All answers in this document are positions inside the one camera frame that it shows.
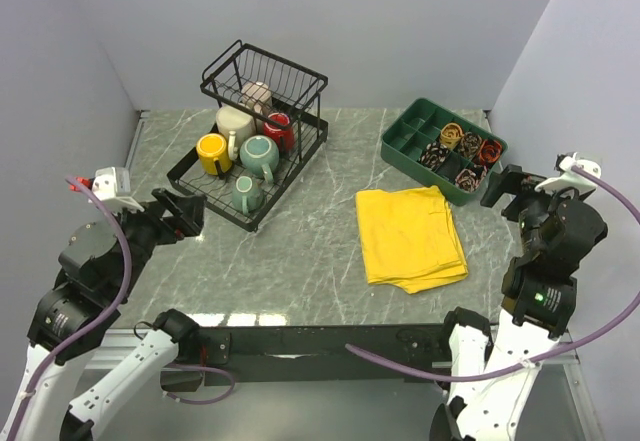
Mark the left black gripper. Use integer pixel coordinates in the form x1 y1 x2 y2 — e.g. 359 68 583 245
104 185 207 297

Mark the yellow enamel mug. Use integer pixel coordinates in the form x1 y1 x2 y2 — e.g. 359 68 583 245
196 133 233 176

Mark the small teal cup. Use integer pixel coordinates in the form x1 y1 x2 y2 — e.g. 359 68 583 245
232 175 264 216

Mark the speckled blue-green mug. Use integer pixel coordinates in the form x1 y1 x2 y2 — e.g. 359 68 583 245
240 135 280 184

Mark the white mug green interior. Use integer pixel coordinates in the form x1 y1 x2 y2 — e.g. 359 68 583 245
216 106 256 161

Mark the red cup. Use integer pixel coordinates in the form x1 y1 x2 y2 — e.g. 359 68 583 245
263 112 295 153

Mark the pink mug lilac interior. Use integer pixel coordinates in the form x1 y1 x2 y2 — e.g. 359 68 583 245
240 81 273 116

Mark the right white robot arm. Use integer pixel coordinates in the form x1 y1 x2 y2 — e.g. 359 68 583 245
429 165 608 440

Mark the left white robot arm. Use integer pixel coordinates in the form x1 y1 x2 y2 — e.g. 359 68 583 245
1 189 205 440

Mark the orange rolled item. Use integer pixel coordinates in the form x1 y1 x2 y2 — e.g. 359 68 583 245
475 138 503 167

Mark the pink-brown rolled item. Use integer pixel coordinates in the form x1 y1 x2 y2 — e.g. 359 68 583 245
454 168 487 193

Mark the brown patterned rolled item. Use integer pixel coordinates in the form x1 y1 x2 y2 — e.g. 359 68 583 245
457 131 484 160

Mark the yellow-brown rolled item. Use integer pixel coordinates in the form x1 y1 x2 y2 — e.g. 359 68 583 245
439 122 464 150

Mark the dark patterned rolled item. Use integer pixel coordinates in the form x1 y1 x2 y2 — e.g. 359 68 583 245
418 141 450 171

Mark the green compartment tray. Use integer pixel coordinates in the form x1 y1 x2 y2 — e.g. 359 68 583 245
381 98 508 206

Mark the yellow folded cloth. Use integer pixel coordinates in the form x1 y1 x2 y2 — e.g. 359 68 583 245
355 186 469 294

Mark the black front base beam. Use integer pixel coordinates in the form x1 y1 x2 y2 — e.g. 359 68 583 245
184 324 451 383

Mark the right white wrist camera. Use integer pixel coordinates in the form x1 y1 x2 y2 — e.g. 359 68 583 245
534 152 602 195

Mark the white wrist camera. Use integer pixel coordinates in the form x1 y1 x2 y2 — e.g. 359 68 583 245
69 167 144 214
534 152 602 195

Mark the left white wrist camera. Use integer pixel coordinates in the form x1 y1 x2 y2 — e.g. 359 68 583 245
69 167 144 214

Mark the black wire dish rack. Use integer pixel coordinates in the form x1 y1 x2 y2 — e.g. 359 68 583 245
167 40 328 232

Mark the aluminium frame rail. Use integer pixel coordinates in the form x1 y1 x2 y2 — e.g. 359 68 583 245
86 329 148 371

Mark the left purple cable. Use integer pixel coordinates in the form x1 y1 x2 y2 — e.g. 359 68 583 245
0 175 237 437

